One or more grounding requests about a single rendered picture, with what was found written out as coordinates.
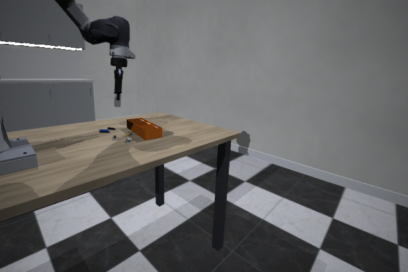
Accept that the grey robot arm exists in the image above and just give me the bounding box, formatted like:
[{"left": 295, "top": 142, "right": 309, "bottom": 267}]
[{"left": 0, "top": 0, "right": 136, "bottom": 152}]

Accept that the orange three-compartment bin rack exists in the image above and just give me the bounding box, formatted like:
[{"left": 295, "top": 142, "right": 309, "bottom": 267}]
[{"left": 127, "top": 118, "right": 162, "bottom": 140}]

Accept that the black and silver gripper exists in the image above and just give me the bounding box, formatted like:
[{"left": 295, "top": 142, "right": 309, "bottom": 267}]
[{"left": 111, "top": 57, "right": 128, "bottom": 107}]

